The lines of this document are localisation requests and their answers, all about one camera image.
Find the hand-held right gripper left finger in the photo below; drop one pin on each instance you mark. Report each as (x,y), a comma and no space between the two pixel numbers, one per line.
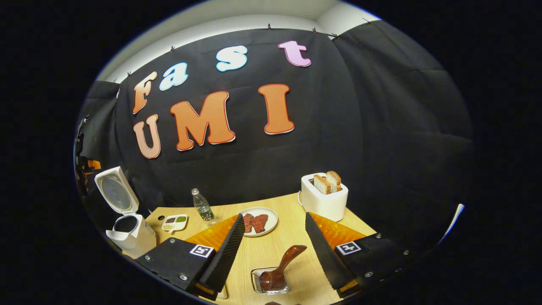
(226,258)

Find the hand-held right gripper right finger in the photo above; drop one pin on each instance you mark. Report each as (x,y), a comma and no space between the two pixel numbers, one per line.
(324,258)

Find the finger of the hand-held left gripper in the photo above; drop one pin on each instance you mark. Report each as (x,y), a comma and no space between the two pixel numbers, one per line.
(93,164)

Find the brown wooden spoon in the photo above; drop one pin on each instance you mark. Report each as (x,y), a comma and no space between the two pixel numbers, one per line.
(288,258)

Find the white rice cooker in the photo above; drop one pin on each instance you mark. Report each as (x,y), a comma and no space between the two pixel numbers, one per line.
(135,241)

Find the red meat piece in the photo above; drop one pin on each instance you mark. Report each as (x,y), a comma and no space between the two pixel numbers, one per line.
(260,223)
(247,222)

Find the white toaster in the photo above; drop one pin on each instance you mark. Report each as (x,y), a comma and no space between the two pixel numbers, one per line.
(324,205)

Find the clear plastic water bottle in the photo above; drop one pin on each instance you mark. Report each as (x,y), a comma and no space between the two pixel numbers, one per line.
(203,209)

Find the white round plate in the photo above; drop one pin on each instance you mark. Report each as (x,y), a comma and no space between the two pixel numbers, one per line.
(273,218)

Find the white divided bean dish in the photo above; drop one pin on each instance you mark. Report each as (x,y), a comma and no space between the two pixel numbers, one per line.
(174,224)

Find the toasted bread slice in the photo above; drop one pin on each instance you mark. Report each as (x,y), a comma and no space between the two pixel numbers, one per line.
(334,181)
(322,185)

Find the black backdrop cloth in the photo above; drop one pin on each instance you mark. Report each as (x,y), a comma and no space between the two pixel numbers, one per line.
(338,140)

